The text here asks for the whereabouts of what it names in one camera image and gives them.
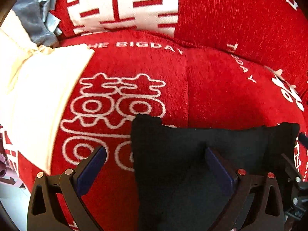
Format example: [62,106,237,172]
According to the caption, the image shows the black pants with grey lining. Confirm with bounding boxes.
[131,114,300,230]

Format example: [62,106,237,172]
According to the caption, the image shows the red wedding quilt rear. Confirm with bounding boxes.
[54,0,307,94]

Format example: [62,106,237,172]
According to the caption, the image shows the red wedding quilt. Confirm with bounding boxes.
[17,30,308,231]
[54,0,307,94]

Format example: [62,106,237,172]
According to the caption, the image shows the cream white folded cloth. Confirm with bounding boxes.
[1,11,94,173]

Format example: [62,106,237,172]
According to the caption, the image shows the red wedding quilt front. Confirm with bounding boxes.
[17,30,308,231]

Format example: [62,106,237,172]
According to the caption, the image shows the grey crumpled garment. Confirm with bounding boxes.
[13,0,62,48]

